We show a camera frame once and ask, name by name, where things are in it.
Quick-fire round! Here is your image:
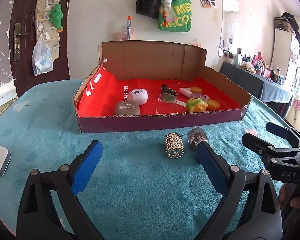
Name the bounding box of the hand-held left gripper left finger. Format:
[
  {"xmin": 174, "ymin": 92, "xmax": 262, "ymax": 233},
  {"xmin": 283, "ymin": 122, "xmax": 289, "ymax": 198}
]
[{"xmin": 16, "ymin": 140, "xmax": 103, "ymax": 240}]

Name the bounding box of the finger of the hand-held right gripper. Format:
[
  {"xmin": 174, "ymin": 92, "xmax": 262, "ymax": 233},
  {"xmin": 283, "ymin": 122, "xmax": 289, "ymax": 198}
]
[
  {"xmin": 241, "ymin": 132, "xmax": 300, "ymax": 160},
  {"xmin": 266, "ymin": 122, "xmax": 300, "ymax": 148}
]

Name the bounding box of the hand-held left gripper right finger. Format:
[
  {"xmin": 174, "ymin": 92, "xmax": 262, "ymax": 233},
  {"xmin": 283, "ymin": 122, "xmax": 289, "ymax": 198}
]
[{"xmin": 195, "ymin": 142, "xmax": 282, "ymax": 240}]

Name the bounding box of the glittery round bottle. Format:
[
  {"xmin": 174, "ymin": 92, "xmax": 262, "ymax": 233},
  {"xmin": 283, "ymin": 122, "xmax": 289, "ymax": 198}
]
[{"xmin": 186, "ymin": 127, "xmax": 207, "ymax": 152}]

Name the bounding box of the gold studded cylinder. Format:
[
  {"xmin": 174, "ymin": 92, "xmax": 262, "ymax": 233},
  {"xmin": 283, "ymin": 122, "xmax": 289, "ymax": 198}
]
[{"xmin": 164, "ymin": 133, "xmax": 185, "ymax": 159}]

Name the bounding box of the yellow green toy figure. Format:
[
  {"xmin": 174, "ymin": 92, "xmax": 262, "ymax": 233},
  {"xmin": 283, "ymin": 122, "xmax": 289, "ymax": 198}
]
[{"xmin": 185, "ymin": 97, "xmax": 221, "ymax": 113}]

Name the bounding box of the grey eyeshadow palette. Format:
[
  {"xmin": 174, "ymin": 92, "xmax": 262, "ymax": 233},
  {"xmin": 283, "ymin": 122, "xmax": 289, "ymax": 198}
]
[{"xmin": 114, "ymin": 101, "xmax": 140, "ymax": 115}]

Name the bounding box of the clear round glass container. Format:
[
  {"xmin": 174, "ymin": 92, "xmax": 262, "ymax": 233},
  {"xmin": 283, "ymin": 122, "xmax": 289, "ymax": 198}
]
[{"xmin": 155, "ymin": 93, "xmax": 178, "ymax": 114}]

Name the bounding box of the black compact case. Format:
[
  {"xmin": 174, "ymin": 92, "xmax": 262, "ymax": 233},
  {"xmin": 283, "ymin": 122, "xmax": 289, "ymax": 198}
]
[{"xmin": 161, "ymin": 84, "xmax": 178, "ymax": 96}]

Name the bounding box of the white pink round device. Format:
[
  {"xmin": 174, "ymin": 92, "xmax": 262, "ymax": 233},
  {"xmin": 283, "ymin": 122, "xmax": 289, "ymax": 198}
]
[{"xmin": 128, "ymin": 88, "xmax": 149, "ymax": 105}]

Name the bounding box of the cardboard box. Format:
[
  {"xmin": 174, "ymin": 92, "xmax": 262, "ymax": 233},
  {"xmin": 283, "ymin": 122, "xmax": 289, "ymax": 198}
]
[{"xmin": 72, "ymin": 41, "xmax": 252, "ymax": 133}]

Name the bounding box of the person's right hand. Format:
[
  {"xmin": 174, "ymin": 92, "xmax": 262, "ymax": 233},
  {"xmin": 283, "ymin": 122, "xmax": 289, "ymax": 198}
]
[{"xmin": 278, "ymin": 182, "xmax": 300, "ymax": 209}]

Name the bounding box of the table with dark cloth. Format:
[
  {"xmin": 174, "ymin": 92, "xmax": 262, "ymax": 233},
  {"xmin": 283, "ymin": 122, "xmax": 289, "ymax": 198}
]
[{"xmin": 219, "ymin": 62, "xmax": 294, "ymax": 119}]

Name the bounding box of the teal blanket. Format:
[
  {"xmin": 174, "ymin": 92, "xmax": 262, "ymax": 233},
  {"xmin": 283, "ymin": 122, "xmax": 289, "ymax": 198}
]
[{"xmin": 0, "ymin": 79, "xmax": 300, "ymax": 240}]

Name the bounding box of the group of cosmetic bottles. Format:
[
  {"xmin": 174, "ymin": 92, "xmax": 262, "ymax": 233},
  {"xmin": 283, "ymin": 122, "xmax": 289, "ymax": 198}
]
[{"xmin": 223, "ymin": 47, "xmax": 290, "ymax": 85}]

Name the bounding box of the red printed bag liner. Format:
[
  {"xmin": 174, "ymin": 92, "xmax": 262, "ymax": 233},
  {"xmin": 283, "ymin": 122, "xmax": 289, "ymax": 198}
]
[{"xmin": 77, "ymin": 66, "xmax": 245, "ymax": 117}]

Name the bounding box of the white wardrobe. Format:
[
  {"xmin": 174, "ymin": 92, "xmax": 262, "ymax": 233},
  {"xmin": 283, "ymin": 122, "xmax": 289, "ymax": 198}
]
[{"xmin": 272, "ymin": 12, "xmax": 300, "ymax": 85}]

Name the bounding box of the green grid mat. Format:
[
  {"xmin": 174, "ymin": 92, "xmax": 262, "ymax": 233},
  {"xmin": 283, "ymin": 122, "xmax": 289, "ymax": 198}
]
[{"xmin": 0, "ymin": 96, "xmax": 18, "ymax": 128}]

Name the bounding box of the leopard print box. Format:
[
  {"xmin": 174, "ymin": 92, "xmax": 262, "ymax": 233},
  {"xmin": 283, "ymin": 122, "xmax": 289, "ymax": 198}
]
[{"xmin": 274, "ymin": 17, "xmax": 294, "ymax": 32}]

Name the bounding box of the clear plastic bag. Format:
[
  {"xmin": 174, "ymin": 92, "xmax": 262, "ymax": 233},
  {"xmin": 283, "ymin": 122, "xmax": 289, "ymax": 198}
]
[{"xmin": 32, "ymin": 34, "xmax": 53, "ymax": 77}]

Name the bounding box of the pale pink plush toy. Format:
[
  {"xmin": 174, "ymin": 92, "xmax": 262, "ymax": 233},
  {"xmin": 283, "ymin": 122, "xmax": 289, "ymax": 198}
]
[{"xmin": 113, "ymin": 29, "xmax": 135, "ymax": 41}]

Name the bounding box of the orange capped tube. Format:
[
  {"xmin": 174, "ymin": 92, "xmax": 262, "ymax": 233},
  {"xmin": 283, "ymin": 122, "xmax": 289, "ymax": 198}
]
[{"xmin": 126, "ymin": 16, "xmax": 132, "ymax": 40}]

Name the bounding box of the green tote bag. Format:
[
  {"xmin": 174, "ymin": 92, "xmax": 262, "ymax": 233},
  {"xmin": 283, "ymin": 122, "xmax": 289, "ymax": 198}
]
[{"xmin": 157, "ymin": 0, "xmax": 192, "ymax": 33}]

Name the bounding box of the green plush toy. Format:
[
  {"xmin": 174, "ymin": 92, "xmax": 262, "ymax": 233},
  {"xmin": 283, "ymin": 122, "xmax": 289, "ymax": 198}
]
[{"xmin": 49, "ymin": 3, "xmax": 64, "ymax": 32}]

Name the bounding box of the beige hanging organizer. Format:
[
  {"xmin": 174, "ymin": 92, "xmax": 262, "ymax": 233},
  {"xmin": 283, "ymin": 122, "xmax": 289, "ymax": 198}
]
[{"xmin": 35, "ymin": 0, "xmax": 63, "ymax": 63}]

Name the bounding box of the dark brown door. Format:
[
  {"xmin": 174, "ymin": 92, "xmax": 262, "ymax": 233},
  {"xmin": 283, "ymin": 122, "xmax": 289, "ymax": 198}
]
[{"xmin": 11, "ymin": 0, "xmax": 74, "ymax": 98}]

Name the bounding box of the black backpack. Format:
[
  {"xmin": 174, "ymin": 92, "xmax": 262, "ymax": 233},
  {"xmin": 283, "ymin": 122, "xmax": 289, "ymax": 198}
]
[{"xmin": 136, "ymin": 0, "xmax": 166, "ymax": 20}]

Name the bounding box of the wall mirror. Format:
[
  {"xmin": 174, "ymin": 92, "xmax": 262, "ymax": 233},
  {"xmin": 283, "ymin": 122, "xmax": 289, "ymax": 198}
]
[{"xmin": 218, "ymin": 0, "xmax": 240, "ymax": 58}]

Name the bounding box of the brass door handle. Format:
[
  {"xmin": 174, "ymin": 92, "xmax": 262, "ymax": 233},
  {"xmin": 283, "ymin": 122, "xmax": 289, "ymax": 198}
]
[{"xmin": 13, "ymin": 22, "xmax": 29, "ymax": 61}]

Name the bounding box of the white plush keychain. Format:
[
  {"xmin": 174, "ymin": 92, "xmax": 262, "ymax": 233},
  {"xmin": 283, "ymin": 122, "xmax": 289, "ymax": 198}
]
[{"xmin": 159, "ymin": 0, "xmax": 172, "ymax": 12}]

